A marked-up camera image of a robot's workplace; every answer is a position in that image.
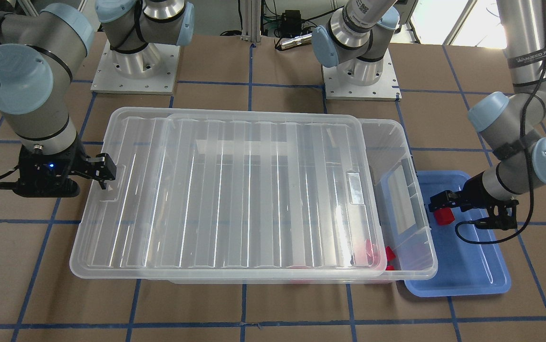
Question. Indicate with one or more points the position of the aluminium frame post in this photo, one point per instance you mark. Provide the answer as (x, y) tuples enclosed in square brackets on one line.
[(251, 15)]

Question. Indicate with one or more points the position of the clear plastic storage box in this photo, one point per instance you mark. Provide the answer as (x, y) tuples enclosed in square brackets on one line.
[(271, 197)]

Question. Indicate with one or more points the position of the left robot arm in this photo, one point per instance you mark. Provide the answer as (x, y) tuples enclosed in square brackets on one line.
[(361, 31)]

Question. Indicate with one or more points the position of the blue plastic tray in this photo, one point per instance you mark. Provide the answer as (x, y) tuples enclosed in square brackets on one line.
[(430, 259)]

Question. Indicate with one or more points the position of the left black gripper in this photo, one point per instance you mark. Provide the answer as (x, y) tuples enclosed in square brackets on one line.
[(474, 190)]

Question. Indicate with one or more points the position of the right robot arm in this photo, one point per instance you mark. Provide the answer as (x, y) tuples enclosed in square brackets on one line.
[(39, 58)]

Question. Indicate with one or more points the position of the clear plastic box lid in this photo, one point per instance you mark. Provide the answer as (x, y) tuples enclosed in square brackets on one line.
[(113, 238)]

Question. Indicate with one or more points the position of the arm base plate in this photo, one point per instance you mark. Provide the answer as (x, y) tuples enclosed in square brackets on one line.
[(361, 80), (151, 71)]

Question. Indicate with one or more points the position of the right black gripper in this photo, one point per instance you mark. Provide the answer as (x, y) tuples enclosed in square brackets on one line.
[(74, 167)]

